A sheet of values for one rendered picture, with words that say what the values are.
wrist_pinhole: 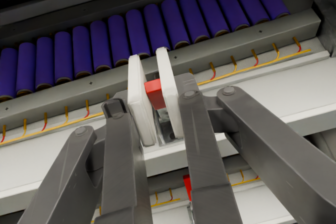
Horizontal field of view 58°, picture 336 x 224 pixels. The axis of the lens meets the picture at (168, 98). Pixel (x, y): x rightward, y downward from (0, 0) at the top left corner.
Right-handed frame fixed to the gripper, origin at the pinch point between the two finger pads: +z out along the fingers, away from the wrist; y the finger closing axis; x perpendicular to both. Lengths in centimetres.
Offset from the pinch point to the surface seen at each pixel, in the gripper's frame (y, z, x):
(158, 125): -0.8, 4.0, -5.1
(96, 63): -5.6, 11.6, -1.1
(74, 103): -8.4, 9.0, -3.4
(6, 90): -15.0, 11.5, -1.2
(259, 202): 8.2, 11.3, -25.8
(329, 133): 18.0, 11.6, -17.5
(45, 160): -11.8, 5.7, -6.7
